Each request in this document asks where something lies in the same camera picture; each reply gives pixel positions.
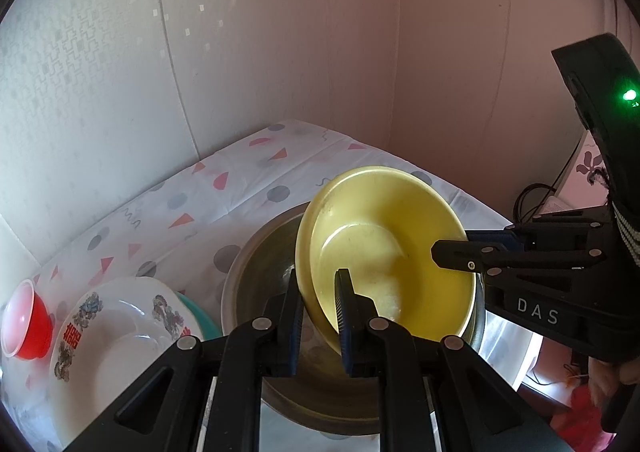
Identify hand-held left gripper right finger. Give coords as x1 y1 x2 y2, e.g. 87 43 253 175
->
334 268 566 452

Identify pink floral box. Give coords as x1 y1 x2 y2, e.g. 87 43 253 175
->
559 131 610 209

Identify white dragon print plate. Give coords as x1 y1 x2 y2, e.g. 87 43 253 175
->
49 276 203 449

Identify teal plastic plate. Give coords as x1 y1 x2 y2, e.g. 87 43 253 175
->
172 292 221 344

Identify yellow plastic bowl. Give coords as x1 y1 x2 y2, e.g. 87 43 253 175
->
295 165 476 350

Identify stainless steel bowl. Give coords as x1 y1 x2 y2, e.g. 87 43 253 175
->
221 202 488 435

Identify black cables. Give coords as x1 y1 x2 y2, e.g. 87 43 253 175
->
514 183 562 225

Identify red cloth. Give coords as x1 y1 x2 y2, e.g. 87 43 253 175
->
547 379 618 452

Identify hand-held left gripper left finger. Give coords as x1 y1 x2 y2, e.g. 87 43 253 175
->
62 268 306 452

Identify red plastic bowl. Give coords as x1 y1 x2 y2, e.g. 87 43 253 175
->
0 279 54 361

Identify white patterned tablecloth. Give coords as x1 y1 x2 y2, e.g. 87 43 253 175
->
0 119 543 452

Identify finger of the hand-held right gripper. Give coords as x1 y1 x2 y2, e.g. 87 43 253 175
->
431 239 502 275
465 219 612 259

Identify person's right hand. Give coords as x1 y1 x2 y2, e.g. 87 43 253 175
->
587 359 622 407

